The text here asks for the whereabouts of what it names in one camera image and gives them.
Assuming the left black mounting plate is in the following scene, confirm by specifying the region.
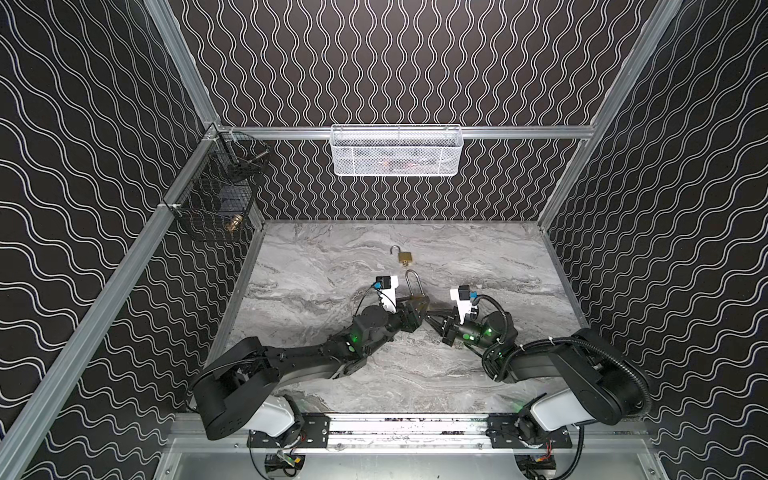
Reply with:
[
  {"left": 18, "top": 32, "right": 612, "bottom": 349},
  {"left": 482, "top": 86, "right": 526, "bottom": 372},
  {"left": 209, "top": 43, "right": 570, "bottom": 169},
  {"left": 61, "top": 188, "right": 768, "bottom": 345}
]
[{"left": 247, "top": 413, "right": 331, "bottom": 450}]

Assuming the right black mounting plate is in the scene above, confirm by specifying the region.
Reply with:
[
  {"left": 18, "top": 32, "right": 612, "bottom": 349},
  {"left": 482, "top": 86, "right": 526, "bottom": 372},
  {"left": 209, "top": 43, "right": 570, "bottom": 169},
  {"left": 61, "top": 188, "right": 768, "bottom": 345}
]
[{"left": 485, "top": 414, "right": 573, "bottom": 449}]

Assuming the black mounting plate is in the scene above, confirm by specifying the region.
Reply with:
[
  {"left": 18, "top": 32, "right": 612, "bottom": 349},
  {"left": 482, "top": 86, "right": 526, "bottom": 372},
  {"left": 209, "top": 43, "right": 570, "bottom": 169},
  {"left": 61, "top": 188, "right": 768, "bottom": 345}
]
[
  {"left": 485, "top": 414, "right": 573, "bottom": 449},
  {"left": 247, "top": 413, "right": 331, "bottom": 450}
]

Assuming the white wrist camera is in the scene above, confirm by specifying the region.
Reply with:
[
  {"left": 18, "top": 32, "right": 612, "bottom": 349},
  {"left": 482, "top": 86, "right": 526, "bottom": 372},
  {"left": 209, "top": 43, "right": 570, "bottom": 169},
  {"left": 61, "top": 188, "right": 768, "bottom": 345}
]
[
  {"left": 374, "top": 276, "right": 399, "bottom": 313},
  {"left": 450, "top": 285, "right": 478, "bottom": 324}
]

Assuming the brass item in black basket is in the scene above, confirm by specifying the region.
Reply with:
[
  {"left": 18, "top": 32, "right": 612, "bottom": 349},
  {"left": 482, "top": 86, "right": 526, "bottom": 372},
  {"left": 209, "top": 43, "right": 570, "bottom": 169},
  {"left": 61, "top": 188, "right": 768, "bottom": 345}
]
[{"left": 225, "top": 215, "right": 243, "bottom": 233}]

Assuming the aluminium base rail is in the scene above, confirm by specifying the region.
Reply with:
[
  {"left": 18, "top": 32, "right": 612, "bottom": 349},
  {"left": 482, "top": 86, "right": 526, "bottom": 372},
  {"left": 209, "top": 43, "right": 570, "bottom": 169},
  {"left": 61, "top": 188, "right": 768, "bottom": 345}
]
[{"left": 170, "top": 412, "right": 652, "bottom": 452}]

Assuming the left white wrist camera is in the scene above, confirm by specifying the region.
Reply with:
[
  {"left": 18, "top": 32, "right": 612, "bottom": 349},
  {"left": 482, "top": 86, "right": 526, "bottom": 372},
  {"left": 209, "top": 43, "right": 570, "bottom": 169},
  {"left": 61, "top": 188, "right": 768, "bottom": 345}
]
[{"left": 374, "top": 276, "right": 399, "bottom": 313}]

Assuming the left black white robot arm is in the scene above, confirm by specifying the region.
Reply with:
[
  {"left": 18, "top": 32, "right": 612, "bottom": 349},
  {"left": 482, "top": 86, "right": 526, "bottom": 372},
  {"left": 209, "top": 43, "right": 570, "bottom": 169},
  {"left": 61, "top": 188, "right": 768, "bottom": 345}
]
[{"left": 191, "top": 297, "right": 429, "bottom": 440}]

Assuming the black wire wall basket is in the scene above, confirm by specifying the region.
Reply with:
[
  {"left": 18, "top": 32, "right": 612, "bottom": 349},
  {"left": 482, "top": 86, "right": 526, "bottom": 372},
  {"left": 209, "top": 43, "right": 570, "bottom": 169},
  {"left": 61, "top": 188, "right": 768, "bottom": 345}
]
[{"left": 171, "top": 132, "right": 272, "bottom": 244}]

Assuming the white mesh wall basket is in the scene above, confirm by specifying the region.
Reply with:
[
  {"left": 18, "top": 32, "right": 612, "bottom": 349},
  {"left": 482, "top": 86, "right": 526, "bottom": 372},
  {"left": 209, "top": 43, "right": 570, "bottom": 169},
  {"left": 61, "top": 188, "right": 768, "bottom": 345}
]
[{"left": 329, "top": 124, "right": 464, "bottom": 177}]

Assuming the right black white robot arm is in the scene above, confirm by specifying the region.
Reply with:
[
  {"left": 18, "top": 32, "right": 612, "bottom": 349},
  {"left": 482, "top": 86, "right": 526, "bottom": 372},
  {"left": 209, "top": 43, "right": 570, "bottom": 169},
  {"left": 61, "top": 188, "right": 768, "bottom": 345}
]
[{"left": 423, "top": 292, "right": 653, "bottom": 446}]

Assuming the small brass padlock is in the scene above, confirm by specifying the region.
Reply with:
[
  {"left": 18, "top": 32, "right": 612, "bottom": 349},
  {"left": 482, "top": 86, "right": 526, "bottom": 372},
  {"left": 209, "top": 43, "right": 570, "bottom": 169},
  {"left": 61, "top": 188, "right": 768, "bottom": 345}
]
[{"left": 390, "top": 245, "right": 413, "bottom": 268}]

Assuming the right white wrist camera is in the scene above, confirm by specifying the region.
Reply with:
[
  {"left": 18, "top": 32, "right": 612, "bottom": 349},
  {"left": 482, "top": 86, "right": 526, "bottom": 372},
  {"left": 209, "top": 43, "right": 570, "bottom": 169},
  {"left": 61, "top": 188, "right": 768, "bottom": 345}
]
[{"left": 450, "top": 285, "right": 478, "bottom": 324}]

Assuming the large brass padlock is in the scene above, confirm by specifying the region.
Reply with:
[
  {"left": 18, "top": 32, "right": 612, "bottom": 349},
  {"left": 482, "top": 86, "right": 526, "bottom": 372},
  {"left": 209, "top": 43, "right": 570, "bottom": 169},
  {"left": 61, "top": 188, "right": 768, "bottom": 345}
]
[{"left": 404, "top": 269, "right": 430, "bottom": 316}]

